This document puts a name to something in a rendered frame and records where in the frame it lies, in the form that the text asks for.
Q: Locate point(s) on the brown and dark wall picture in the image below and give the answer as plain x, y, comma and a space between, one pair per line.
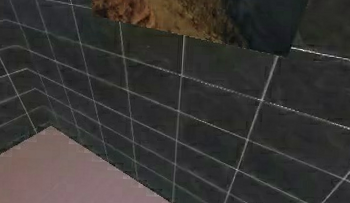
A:
194, 13

